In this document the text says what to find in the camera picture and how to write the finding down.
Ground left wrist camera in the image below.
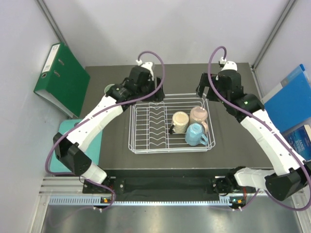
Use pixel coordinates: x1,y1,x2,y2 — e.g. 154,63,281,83
136,59,154,80

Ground blue mug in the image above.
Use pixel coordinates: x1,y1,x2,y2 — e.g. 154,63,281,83
185,123,208,146

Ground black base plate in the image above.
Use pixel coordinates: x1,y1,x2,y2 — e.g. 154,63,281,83
82,167,265,201

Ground green cup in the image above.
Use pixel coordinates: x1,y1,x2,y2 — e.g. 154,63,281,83
104,84,114,95

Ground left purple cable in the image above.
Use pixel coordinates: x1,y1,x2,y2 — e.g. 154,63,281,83
45,50,166,211

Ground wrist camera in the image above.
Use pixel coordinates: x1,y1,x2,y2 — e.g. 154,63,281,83
219,57,238,71
136,59,154,80

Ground aluminium rail frame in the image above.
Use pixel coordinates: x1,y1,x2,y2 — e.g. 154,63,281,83
29,176,311,233

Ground white wire dish rack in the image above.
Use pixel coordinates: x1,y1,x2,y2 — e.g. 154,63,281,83
128,93,216,154

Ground green ring binder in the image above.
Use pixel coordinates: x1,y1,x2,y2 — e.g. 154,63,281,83
34,43,90,118

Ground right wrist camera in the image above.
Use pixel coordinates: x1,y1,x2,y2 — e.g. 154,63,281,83
219,57,238,71

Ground blue folder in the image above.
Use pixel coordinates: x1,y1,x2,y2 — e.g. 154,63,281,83
261,64,311,133

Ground pink mug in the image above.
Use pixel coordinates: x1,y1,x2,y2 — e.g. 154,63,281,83
189,106,208,134

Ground cream mug black handle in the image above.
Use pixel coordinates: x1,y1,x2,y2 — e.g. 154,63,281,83
169,111,189,134

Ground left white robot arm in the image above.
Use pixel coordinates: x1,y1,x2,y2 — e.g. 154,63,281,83
53,61,165,193

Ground Jane Eyre book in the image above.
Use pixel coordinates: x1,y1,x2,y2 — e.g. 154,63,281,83
284,125,311,161

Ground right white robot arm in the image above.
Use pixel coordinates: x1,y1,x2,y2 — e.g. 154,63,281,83
196,69,311,201

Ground teal cutting board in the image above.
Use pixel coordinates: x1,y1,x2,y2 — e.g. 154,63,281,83
49,119,103,173

